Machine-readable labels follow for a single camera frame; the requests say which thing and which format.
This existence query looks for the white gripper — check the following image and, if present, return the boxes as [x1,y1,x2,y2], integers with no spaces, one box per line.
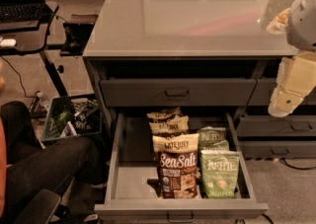
[266,8,316,117]

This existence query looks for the brown sea salt chip bag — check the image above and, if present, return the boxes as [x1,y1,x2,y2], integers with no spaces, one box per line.
[152,133,198,199]

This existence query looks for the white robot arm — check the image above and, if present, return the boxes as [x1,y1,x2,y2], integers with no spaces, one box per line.
[267,0,316,117]

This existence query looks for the rear green chip bag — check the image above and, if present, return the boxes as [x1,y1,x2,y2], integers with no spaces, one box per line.
[198,126,229,150]

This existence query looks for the grey top drawer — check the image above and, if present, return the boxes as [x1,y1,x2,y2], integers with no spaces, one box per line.
[100,78,256,107]

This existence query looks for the front green jalapeno chip bag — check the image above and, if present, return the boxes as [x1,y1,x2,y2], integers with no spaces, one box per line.
[200,150,240,198]

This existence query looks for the open grey middle drawer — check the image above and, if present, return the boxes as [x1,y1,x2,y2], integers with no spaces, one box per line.
[95,113,269,224]

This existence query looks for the right grey drawers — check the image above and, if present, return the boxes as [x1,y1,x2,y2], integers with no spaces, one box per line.
[235,78,316,159]

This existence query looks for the black foot pedal box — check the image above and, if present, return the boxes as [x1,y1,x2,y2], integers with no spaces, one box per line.
[60,14,98,56]

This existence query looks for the green crate of snacks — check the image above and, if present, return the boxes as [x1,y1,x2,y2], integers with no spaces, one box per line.
[41,94,104,145]

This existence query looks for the black laptop stand table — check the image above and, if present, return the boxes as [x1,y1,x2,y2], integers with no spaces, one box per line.
[0,1,67,96]

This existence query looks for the seated person black trousers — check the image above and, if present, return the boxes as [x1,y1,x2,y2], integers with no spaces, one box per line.
[1,101,109,224]

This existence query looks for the white computer mouse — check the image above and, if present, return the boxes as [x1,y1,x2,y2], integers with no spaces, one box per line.
[0,38,17,47]

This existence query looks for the black chair armrest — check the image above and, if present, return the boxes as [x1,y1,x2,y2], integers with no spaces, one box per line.
[14,189,61,224]

